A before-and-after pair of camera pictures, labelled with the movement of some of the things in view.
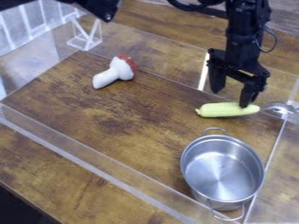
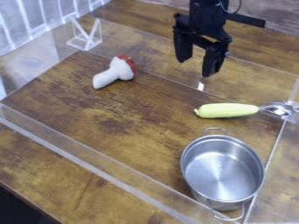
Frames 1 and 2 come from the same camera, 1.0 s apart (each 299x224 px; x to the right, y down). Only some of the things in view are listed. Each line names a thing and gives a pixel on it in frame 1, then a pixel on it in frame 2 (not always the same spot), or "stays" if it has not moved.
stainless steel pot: (223, 171) stays
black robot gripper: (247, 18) to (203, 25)
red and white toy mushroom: (123, 69) stays
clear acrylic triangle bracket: (86, 39) stays
